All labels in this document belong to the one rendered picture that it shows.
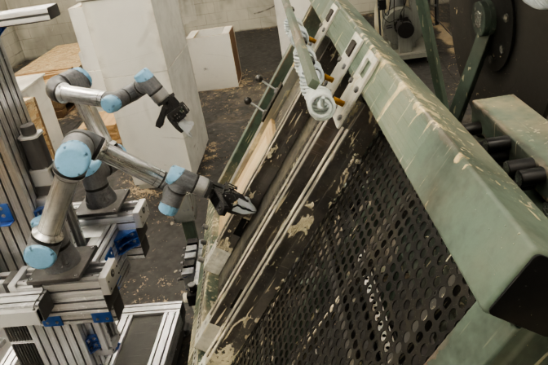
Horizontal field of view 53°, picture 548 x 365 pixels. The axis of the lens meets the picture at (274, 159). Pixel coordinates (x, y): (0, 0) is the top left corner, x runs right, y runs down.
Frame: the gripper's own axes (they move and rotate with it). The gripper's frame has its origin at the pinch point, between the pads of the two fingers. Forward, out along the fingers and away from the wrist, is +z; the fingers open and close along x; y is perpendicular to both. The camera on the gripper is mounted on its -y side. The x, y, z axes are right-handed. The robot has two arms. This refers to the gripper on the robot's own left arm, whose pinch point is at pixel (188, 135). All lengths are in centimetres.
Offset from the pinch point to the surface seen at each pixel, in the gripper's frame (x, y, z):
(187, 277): -24, -37, 50
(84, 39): 373, -199, -72
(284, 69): 36, 45, 8
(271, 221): -82, 42, 18
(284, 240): -101, 50, 16
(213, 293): -55, -11, 46
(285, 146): -38, 46, 16
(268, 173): -39, 34, 21
